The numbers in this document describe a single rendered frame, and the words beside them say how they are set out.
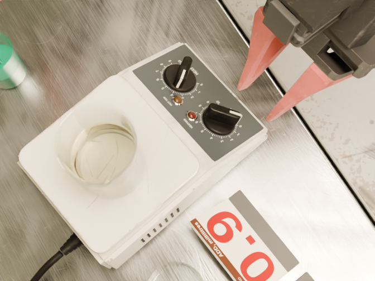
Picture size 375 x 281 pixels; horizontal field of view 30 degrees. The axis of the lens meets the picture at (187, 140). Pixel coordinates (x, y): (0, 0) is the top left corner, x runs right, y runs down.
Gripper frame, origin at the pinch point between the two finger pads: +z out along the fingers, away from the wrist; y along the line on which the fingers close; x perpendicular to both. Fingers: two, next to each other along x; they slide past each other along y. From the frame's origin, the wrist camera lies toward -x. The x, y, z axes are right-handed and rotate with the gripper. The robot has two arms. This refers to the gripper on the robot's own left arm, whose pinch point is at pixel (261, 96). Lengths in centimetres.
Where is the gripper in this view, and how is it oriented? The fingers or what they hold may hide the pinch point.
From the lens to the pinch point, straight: 57.3
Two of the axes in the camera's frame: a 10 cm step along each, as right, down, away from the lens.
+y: 6.5, 7.3, -2.3
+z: -5.4, 6.5, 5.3
